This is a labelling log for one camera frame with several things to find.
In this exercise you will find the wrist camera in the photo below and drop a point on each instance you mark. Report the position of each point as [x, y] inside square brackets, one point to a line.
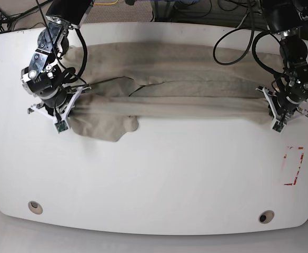
[278, 126]
[61, 126]

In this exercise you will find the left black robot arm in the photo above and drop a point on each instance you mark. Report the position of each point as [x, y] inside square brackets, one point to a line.
[291, 85]

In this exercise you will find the table cable grommet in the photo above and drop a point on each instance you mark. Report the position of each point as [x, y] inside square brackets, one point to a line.
[35, 207]
[266, 217]

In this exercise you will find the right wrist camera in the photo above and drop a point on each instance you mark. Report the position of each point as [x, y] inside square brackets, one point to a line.
[61, 126]

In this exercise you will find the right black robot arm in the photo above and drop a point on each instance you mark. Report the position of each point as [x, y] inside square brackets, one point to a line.
[57, 86]

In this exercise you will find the red tape rectangle marking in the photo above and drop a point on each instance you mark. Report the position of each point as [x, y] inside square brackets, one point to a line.
[291, 165]

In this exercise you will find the black tripod stand legs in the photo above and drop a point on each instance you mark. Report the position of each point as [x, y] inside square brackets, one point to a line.
[8, 22]

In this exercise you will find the beige T-shirt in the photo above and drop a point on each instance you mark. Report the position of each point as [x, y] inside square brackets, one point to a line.
[129, 80]

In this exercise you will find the right table cable grommet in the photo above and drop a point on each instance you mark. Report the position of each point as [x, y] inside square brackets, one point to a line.
[266, 217]

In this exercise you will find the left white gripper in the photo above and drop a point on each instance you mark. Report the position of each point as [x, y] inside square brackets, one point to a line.
[282, 112]

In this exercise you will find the left table cable grommet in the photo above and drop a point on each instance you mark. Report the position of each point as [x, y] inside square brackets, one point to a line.
[35, 207]

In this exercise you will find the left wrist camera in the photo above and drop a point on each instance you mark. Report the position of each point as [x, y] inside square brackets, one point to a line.
[278, 126]

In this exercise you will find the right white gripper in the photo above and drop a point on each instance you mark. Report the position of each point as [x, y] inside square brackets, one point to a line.
[60, 113]

